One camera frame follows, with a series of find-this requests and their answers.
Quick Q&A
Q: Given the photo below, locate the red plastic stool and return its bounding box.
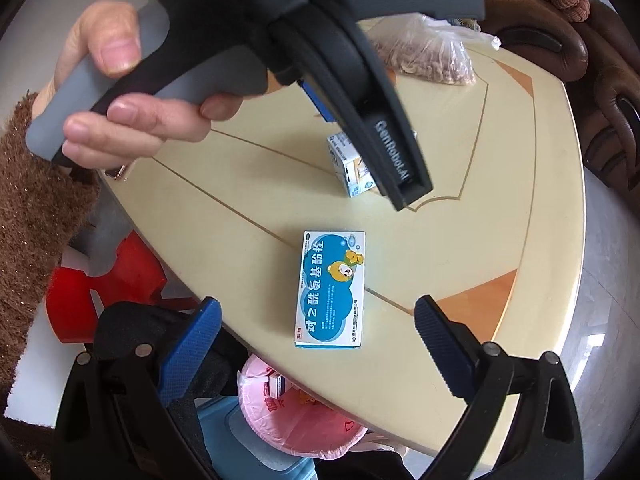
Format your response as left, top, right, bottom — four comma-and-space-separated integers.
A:
45, 232, 201, 346

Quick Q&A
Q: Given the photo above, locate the person's right leg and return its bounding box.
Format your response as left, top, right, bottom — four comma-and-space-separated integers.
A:
315, 447, 426, 480

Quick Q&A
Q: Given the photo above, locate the person's left forearm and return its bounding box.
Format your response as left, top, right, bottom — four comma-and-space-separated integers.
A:
0, 91, 101, 391

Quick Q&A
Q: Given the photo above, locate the plastic bag of peanuts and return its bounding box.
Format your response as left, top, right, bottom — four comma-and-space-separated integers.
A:
372, 14, 501, 87

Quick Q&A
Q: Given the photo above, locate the small white medicine box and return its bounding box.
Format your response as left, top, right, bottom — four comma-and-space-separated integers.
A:
327, 130, 378, 199

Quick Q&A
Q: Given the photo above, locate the blue bear medicine box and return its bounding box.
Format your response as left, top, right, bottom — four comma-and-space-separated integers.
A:
291, 230, 366, 348

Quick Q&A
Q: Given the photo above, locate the person's left hand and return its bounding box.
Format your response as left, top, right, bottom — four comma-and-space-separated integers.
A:
42, 0, 246, 168

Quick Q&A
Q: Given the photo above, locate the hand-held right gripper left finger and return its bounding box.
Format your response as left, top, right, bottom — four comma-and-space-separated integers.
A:
50, 296, 223, 480

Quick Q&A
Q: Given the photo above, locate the light blue plastic stool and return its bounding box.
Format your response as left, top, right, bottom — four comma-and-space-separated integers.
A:
197, 395, 318, 480

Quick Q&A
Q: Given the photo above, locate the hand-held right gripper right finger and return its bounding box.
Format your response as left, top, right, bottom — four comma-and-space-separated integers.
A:
414, 295, 586, 480

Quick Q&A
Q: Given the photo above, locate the brown leather sofa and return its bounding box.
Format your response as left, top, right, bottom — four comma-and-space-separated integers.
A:
470, 0, 640, 206

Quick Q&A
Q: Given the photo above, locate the pink lined trash bin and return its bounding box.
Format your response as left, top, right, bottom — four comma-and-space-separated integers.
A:
236, 352, 368, 461

